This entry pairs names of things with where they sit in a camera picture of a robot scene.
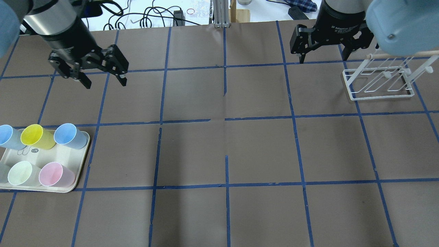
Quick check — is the white wire cup rack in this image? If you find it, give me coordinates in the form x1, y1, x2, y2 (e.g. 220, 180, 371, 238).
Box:
342, 48, 439, 101

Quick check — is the cream plastic tray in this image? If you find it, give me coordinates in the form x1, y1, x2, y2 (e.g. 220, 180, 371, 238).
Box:
0, 131, 90, 193

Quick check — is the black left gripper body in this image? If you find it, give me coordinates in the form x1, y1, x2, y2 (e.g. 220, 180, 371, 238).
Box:
41, 17, 112, 71

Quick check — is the blue cup near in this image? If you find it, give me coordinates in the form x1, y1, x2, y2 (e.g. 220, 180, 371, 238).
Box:
0, 125, 26, 150

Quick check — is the wooden stand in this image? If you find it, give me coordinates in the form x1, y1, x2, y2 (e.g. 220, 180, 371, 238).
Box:
229, 0, 250, 23

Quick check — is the aluminium frame post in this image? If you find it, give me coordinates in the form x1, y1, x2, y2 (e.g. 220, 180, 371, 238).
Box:
212, 0, 229, 28

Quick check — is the blue cup far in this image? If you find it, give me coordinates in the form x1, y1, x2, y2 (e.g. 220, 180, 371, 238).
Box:
54, 123, 88, 150

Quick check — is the pink cup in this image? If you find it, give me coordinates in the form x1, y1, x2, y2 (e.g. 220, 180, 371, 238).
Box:
38, 162, 76, 188

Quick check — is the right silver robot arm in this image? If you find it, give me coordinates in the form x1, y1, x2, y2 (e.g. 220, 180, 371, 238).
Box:
290, 0, 439, 63

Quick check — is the yellow cup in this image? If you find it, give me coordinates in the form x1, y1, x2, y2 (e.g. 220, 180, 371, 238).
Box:
20, 124, 56, 150

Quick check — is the black power adapter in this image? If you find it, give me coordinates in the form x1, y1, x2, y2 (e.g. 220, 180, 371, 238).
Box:
173, 10, 185, 26

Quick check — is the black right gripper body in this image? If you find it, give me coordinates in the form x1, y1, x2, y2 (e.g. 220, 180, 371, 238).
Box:
313, 2, 366, 45

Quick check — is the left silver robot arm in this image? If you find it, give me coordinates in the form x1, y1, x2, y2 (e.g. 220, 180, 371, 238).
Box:
1, 0, 129, 89

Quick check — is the pale green cup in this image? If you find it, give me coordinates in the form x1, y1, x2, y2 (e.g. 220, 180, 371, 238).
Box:
8, 161, 41, 187

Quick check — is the blue cup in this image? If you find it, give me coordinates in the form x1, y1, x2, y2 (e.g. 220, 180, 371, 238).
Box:
0, 125, 26, 150
54, 123, 88, 150

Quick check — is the grey ikea cup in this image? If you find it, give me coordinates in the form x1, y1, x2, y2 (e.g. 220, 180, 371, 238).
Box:
0, 163, 11, 184

